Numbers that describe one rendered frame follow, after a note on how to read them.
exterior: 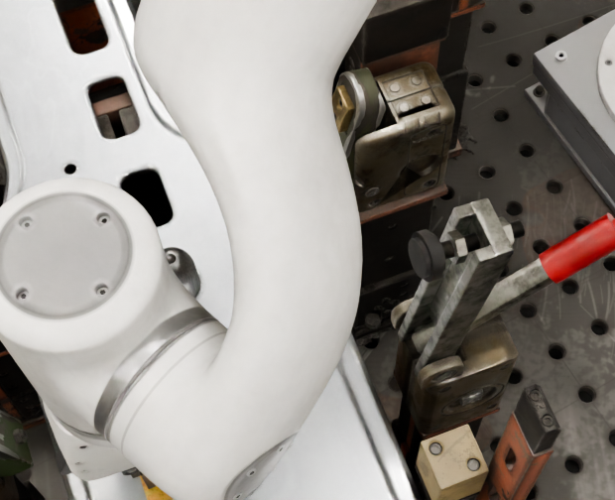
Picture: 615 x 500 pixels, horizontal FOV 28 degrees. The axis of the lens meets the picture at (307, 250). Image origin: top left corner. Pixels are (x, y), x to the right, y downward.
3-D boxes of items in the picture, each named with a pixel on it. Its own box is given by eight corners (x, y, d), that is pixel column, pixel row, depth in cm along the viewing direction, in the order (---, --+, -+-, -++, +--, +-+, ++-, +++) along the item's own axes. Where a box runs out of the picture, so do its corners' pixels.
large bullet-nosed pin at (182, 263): (154, 282, 93) (141, 245, 87) (193, 268, 93) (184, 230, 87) (167, 318, 91) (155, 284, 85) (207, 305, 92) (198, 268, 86)
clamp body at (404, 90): (311, 277, 124) (302, 71, 90) (418, 239, 125) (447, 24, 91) (345, 358, 120) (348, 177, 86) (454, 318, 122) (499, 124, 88)
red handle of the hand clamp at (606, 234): (397, 316, 82) (603, 191, 76) (413, 320, 84) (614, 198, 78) (422, 372, 80) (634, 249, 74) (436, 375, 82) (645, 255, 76)
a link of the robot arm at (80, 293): (237, 362, 65) (115, 255, 68) (214, 259, 53) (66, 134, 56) (122, 479, 63) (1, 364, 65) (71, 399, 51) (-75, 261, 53)
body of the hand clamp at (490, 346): (380, 452, 116) (396, 312, 84) (447, 428, 117) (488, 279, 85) (405, 512, 113) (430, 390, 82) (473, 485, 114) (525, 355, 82)
